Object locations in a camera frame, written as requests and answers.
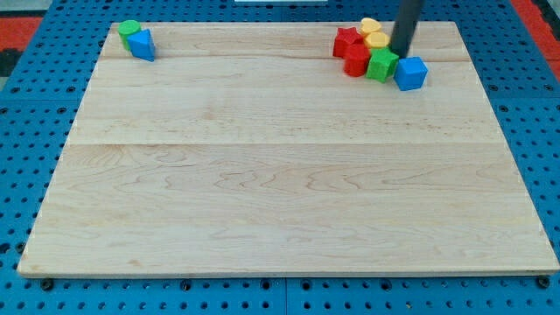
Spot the green star block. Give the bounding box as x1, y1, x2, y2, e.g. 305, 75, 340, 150
366, 47, 399, 83

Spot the red star block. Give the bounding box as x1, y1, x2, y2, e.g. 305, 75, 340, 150
332, 27, 363, 58

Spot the yellow heart block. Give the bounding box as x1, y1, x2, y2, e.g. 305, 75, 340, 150
359, 17, 382, 37

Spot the light wooden board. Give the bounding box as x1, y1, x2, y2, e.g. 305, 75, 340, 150
17, 22, 559, 278

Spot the red cylinder block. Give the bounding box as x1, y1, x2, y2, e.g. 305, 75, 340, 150
343, 44, 371, 77

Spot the yellow hexagon block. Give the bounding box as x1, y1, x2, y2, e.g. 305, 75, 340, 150
363, 31, 390, 49

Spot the blue cube block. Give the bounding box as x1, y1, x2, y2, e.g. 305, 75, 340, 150
394, 56, 428, 91

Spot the blue triangle block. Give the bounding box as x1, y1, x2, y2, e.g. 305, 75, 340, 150
127, 29, 156, 62

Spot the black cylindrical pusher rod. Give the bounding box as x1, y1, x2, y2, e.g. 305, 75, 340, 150
389, 0, 425, 59

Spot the green cylinder block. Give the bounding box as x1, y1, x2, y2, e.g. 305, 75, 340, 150
117, 19, 142, 51

